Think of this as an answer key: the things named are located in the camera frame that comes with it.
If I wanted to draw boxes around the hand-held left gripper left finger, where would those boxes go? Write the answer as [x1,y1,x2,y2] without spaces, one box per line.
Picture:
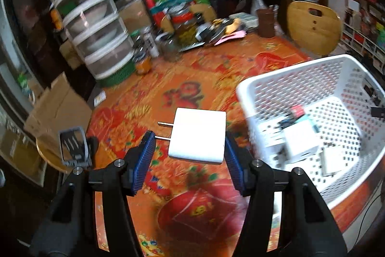
[30,131,155,257]

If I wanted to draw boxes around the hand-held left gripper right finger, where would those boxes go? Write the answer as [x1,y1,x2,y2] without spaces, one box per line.
[225,132,348,257]

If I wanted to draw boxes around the white wall charger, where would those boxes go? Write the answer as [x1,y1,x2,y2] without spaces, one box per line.
[158,107,227,165]

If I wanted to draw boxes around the white perforated plastic basket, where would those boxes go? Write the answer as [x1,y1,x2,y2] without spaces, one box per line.
[236,54,385,212]

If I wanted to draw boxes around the white chargers in basket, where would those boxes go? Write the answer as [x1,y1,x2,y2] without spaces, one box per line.
[284,115,321,164]

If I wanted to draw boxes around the green mesh basket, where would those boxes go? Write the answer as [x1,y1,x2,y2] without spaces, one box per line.
[98,60,136,88]

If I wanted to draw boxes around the orange floral tablecloth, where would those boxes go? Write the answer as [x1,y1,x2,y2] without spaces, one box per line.
[87,34,385,257]

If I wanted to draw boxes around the orange jar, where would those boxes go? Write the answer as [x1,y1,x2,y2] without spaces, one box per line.
[135,52,152,75]

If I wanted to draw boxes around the round wooden stool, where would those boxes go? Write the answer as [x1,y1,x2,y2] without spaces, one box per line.
[36,137,73,173]

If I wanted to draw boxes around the white flat charger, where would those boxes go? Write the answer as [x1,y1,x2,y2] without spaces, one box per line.
[320,149,346,176]

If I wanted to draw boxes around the open cardboard box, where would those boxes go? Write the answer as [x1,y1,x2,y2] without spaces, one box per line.
[23,73,93,143]

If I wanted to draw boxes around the empty glass jar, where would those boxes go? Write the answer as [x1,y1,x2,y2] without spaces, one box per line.
[156,33,181,62]

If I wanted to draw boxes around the bottle with black label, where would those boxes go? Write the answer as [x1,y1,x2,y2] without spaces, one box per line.
[143,26,160,58]

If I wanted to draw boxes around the pink paper notes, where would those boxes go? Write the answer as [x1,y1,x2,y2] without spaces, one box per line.
[214,30,246,45]

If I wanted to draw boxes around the orange packet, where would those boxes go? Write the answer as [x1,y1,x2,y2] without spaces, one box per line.
[224,19,241,34]

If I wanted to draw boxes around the red lid pickle jar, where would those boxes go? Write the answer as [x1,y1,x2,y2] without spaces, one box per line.
[168,6,199,47]

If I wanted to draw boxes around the clear stacked drawer unit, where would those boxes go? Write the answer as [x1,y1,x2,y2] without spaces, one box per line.
[43,0,134,80]

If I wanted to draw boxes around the brown cylindrical container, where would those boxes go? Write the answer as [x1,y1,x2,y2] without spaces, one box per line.
[256,8,276,38]

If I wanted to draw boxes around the wooden chair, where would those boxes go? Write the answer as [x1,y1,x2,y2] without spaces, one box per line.
[286,1,343,57]

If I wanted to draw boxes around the closed brown cardboard box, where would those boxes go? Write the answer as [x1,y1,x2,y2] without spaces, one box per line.
[119,0,152,35]

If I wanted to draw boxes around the round wooden board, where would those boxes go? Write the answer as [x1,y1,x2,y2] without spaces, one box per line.
[192,3,217,23]

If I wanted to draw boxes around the bookshelf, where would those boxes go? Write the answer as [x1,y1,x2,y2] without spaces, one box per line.
[341,0,385,71]

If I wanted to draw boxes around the grey plastic frame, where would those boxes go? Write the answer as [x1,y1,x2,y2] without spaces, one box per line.
[58,126,92,168]

